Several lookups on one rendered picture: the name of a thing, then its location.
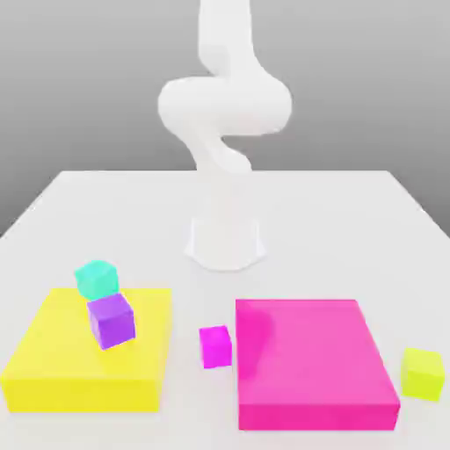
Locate small magenta cube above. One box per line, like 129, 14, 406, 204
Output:
198, 324, 234, 370

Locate small turquoise cube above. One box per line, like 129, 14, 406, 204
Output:
74, 259, 120, 301

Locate small purple cube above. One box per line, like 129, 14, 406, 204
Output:
86, 292, 137, 352

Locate small lime cube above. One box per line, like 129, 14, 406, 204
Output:
400, 346, 446, 403

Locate large pink box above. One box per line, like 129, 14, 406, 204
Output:
234, 298, 402, 432

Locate large yellow box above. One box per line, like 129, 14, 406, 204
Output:
0, 287, 173, 414

